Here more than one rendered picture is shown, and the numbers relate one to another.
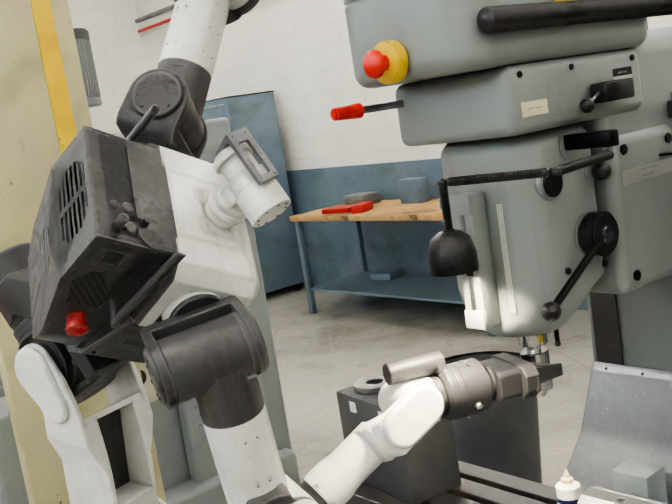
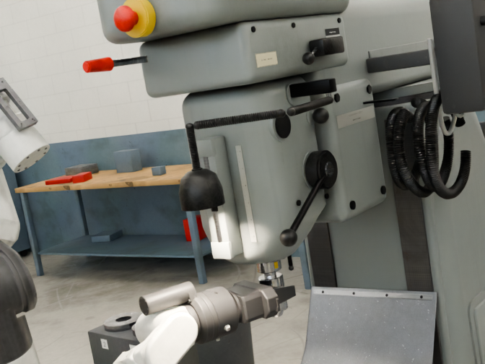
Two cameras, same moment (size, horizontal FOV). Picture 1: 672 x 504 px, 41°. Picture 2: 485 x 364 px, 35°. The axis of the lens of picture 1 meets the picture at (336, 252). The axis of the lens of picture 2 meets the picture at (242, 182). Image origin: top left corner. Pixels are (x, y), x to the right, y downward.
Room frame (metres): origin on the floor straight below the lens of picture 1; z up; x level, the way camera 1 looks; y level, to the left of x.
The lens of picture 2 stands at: (0.07, 0.07, 1.66)
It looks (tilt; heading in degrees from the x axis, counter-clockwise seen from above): 8 degrees down; 346
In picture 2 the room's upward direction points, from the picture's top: 9 degrees counter-clockwise
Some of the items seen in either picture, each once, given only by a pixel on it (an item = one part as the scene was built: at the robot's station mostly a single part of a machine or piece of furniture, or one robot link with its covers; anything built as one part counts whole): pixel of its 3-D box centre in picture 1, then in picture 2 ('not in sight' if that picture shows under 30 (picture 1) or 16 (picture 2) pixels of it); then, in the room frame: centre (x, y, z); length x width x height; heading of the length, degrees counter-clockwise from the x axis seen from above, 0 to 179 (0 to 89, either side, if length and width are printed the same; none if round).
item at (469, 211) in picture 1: (475, 260); (219, 197); (1.36, -0.21, 1.44); 0.04 x 0.04 x 0.21; 38
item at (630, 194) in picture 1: (591, 208); (309, 151); (1.55, -0.45, 1.47); 0.24 x 0.19 x 0.26; 38
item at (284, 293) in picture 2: (546, 373); (282, 295); (1.40, -0.31, 1.24); 0.06 x 0.02 x 0.03; 109
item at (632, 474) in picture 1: (639, 486); not in sight; (1.30, -0.40, 1.07); 0.06 x 0.05 x 0.06; 39
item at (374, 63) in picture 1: (377, 63); (127, 18); (1.28, -0.10, 1.76); 0.04 x 0.03 x 0.04; 38
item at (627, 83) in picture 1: (601, 96); (318, 50); (1.36, -0.43, 1.66); 0.12 x 0.04 x 0.04; 128
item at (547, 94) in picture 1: (520, 97); (248, 54); (1.46, -0.33, 1.68); 0.34 x 0.24 x 0.10; 128
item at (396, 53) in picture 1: (389, 62); (138, 17); (1.29, -0.12, 1.76); 0.06 x 0.02 x 0.06; 38
